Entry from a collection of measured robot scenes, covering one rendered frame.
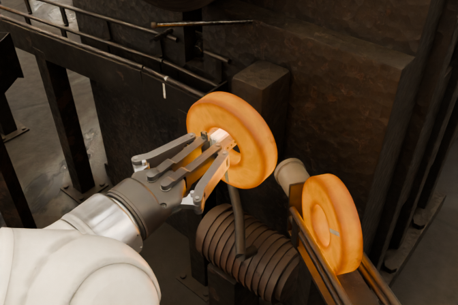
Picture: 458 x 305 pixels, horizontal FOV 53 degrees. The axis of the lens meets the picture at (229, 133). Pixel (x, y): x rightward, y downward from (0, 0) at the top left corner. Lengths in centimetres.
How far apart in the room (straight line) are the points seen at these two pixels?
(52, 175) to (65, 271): 163
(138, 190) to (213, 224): 43
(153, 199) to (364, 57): 46
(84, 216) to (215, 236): 47
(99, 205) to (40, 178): 143
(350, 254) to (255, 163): 19
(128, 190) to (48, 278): 25
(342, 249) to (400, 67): 32
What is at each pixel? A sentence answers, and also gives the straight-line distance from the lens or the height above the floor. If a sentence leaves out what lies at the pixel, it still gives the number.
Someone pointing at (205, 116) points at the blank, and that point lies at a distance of 67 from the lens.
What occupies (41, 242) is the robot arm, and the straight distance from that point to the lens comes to 37.
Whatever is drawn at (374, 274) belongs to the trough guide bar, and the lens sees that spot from 73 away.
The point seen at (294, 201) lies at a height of 69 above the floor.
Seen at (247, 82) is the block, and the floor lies 80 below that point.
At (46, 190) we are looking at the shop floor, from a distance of 191.
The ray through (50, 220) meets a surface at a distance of 178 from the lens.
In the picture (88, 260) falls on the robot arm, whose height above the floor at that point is 100.
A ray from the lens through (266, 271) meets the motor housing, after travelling 92.
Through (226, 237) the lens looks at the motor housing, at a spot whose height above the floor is 52.
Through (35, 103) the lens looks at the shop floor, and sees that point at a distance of 242.
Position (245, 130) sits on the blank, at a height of 88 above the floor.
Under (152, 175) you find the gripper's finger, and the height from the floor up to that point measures 85.
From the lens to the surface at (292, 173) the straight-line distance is 84.
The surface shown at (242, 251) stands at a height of 56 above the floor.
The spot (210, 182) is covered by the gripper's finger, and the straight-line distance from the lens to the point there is 60.
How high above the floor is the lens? 126
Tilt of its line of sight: 38 degrees down
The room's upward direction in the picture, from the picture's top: straight up
